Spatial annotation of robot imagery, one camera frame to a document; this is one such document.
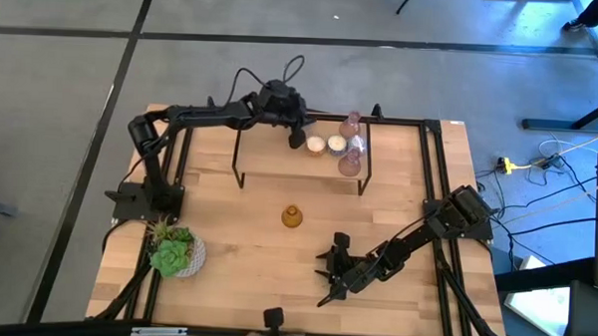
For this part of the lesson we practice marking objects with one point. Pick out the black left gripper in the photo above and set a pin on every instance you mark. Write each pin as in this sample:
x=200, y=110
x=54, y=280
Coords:
x=281, y=107

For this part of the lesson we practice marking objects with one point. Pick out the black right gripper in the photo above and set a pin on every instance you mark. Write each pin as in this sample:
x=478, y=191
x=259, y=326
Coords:
x=355, y=275

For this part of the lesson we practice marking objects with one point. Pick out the red patterned votive candle bowl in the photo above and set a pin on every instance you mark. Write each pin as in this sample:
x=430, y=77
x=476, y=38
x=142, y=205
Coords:
x=316, y=144

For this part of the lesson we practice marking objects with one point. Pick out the pink ribbed glass candle holder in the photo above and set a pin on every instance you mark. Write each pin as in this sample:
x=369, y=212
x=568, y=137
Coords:
x=351, y=126
x=349, y=165

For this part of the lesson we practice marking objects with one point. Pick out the blue white glass candle holder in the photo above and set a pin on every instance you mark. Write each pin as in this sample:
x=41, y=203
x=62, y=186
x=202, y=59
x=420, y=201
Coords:
x=358, y=145

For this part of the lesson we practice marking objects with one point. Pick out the amber ribbed glass candle holder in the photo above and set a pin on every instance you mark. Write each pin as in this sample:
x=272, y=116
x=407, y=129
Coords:
x=292, y=216

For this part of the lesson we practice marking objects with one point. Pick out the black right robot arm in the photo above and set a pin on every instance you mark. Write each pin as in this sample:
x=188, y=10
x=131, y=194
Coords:
x=426, y=230

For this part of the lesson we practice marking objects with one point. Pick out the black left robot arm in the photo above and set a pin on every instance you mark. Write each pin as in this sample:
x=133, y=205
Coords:
x=206, y=116

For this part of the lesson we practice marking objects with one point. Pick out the wooden shelf riser black legs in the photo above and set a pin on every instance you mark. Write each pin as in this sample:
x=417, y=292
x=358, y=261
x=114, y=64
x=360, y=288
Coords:
x=269, y=157

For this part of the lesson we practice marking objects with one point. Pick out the green succulent in white pot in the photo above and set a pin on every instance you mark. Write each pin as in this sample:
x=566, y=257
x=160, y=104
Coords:
x=171, y=256

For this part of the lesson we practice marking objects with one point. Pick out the white panel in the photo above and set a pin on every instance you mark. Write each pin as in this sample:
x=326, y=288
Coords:
x=538, y=306

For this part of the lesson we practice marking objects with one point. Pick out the black bar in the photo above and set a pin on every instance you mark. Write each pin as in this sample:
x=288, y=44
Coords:
x=544, y=276

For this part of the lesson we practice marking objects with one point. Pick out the black power adapter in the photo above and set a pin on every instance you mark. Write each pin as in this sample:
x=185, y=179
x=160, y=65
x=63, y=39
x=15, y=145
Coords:
x=553, y=161

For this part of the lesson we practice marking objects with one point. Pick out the person's leg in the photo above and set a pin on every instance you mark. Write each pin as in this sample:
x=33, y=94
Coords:
x=591, y=13

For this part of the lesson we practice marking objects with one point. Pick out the black aluminium table frame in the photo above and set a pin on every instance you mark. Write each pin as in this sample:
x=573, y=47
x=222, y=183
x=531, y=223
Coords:
x=405, y=121

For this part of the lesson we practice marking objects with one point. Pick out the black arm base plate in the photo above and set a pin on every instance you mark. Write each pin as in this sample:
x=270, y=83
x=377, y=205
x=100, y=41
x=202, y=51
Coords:
x=478, y=233
x=128, y=207

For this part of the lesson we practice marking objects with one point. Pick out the silver bracket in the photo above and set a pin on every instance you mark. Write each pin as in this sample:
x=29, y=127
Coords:
x=158, y=331

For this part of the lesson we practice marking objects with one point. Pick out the blue desk foot frame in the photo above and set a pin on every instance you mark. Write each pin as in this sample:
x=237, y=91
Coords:
x=555, y=124

